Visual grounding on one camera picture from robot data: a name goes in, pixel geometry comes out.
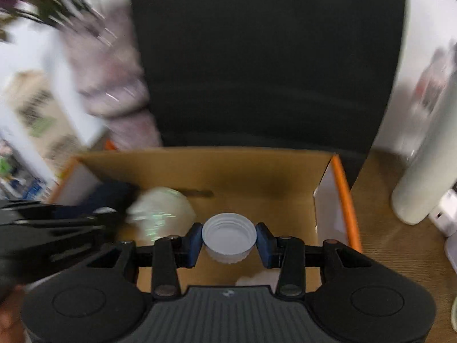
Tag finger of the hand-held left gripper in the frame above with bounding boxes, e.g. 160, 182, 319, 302
0, 182, 141, 222
0, 207, 125, 258

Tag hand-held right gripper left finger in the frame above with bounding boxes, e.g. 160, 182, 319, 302
86, 222, 204, 301

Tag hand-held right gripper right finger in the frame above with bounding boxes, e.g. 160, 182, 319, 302
255, 222, 372, 299

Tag white plastic bottle cap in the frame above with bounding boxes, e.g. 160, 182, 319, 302
202, 213, 258, 265

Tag iridescent plastic wrap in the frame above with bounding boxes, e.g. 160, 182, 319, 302
127, 186, 198, 248

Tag red cardboard box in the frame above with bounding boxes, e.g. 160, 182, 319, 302
46, 146, 363, 294

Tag white fluffy wad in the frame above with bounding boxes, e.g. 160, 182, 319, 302
235, 270, 282, 289

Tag white milk carton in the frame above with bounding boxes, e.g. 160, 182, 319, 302
0, 32, 109, 190

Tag purple textured vase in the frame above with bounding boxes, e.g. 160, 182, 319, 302
68, 7, 165, 151

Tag white thermos bottle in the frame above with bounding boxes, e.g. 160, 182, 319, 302
391, 43, 457, 226

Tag white charger block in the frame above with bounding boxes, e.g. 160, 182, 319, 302
428, 189, 457, 239

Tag black paper bag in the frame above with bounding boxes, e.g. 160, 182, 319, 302
128, 0, 408, 190

